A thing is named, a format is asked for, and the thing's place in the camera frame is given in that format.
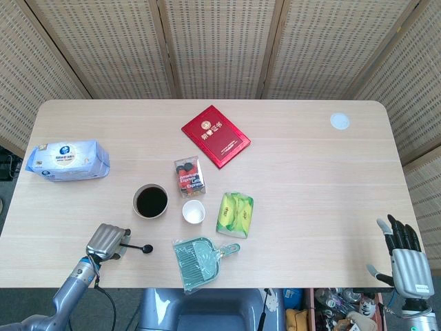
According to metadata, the grey robot torso base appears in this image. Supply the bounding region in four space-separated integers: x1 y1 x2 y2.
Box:
137 288 287 331

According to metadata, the woven bamboo folding screen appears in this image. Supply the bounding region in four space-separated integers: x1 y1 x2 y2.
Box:
0 0 441 258

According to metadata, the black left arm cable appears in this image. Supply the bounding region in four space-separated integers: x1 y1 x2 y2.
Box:
86 254 117 331

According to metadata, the white round table cap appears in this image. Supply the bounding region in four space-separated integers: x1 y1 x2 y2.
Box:
329 112 351 130

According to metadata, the black plastic spoon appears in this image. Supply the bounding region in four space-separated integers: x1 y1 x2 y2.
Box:
119 243 154 255

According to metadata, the green dustpan brush set wrapped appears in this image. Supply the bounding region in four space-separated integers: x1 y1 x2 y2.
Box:
172 235 241 295

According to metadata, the blue tissue pack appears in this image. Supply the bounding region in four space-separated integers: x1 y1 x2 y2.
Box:
25 139 111 183

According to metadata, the blue container under table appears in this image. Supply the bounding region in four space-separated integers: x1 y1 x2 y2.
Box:
283 288 305 311

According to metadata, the white bowl with dark liquid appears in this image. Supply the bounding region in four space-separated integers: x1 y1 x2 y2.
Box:
132 183 170 219

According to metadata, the white paper cup blue flower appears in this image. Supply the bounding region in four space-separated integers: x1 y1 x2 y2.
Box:
182 199 207 224

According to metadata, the yellow cloth under table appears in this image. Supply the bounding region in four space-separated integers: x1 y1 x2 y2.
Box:
285 308 310 331

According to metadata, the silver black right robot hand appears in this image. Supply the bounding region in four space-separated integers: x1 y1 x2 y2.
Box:
365 214 435 300

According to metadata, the clear coffee capsule box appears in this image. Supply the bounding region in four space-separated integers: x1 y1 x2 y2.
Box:
174 155 208 200

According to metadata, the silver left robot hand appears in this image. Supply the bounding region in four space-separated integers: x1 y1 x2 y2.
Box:
85 223 132 262

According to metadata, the green yellow snack bag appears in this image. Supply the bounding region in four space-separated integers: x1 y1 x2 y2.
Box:
216 192 255 239

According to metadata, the red certificate book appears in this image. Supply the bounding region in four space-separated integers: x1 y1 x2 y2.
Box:
181 104 252 170

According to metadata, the red crate with clutter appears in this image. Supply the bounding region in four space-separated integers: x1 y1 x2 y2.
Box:
302 288 389 331

